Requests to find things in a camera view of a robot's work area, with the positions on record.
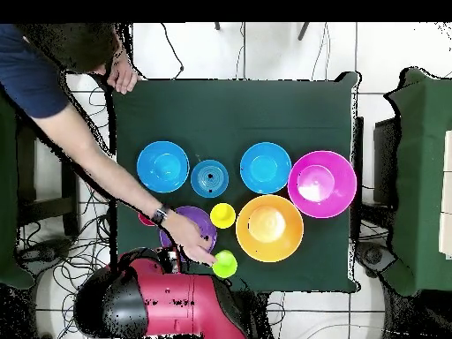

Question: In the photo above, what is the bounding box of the red plastic cup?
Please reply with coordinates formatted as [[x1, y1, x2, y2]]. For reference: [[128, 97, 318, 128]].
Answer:
[[138, 210, 156, 228]]

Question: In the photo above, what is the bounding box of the dark green tablecloth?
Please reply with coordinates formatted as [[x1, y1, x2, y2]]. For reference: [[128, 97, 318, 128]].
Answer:
[[107, 70, 361, 294]]

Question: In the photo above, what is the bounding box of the large orange plastic bowl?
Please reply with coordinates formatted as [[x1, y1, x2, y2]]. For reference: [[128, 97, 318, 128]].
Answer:
[[235, 194, 305, 263]]

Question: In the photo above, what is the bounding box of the black computer tower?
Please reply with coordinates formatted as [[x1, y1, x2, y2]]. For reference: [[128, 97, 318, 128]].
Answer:
[[373, 117, 402, 207]]

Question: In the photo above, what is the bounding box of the dark wooden stool frame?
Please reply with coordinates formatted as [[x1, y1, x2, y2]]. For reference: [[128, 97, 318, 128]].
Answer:
[[15, 119, 80, 237], [352, 116, 365, 242]]

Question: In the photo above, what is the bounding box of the person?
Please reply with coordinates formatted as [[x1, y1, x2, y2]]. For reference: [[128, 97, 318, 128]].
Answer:
[[0, 23, 123, 163]]

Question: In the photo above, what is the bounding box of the purple plastic bowl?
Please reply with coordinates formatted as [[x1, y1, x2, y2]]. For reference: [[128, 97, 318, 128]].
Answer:
[[159, 205, 218, 253]]

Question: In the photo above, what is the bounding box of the small teal blue bowl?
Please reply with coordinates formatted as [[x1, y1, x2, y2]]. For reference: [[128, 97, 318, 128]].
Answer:
[[190, 159, 230, 200]]

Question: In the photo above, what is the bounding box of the green plastic cup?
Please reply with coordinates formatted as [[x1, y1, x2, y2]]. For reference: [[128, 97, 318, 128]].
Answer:
[[211, 249, 238, 279]]

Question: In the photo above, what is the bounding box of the black wristwatch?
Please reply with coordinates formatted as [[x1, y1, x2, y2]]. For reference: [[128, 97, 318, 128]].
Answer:
[[150, 204, 171, 227]]

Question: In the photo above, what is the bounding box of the person's left hand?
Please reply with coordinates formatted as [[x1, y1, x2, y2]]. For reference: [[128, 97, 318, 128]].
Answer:
[[105, 55, 139, 95]]

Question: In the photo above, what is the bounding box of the black floor cable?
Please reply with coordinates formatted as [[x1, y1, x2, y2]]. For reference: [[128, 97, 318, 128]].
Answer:
[[160, 23, 185, 80]]

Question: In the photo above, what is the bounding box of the green cloth covered side table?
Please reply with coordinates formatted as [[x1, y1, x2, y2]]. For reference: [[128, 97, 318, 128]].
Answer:
[[383, 66, 452, 298], [0, 87, 36, 291]]

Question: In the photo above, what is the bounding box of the large pink plastic bowl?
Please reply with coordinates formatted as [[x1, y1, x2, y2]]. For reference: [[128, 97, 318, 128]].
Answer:
[[287, 150, 358, 219]]

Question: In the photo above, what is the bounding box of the tangle of cables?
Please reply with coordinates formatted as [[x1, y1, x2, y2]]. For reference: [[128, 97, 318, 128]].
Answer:
[[15, 87, 117, 339]]

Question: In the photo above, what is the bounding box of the yellow plastic cup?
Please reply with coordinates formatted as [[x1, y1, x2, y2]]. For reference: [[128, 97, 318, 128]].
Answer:
[[209, 202, 237, 230]]

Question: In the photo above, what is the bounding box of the person's right hand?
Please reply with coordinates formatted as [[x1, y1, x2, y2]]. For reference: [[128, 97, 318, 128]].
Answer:
[[162, 210, 217, 267]]

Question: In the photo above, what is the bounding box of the blue plastic bowl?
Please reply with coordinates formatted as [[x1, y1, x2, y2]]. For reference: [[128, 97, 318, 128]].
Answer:
[[239, 141, 293, 195], [136, 140, 191, 194]]

